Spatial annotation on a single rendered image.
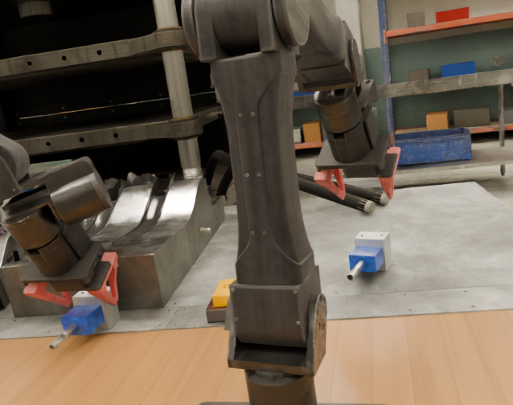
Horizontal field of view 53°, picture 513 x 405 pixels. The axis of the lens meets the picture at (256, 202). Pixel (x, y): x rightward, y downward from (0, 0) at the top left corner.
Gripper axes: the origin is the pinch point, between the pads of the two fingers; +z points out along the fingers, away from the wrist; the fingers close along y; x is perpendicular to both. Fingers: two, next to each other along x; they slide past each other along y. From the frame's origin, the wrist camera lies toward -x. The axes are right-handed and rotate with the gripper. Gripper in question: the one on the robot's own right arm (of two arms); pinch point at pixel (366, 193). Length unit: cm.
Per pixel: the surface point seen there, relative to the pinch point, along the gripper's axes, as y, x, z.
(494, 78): 12, -298, 181
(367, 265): -0.9, 9.6, 6.2
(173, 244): 30.4, 13.7, -1.7
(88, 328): 30.0, 34.1, -8.1
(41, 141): 115, -32, 8
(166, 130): 72, -40, 13
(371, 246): -0.5, 5.3, 6.8
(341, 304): 0.3, 18.5, 3.9
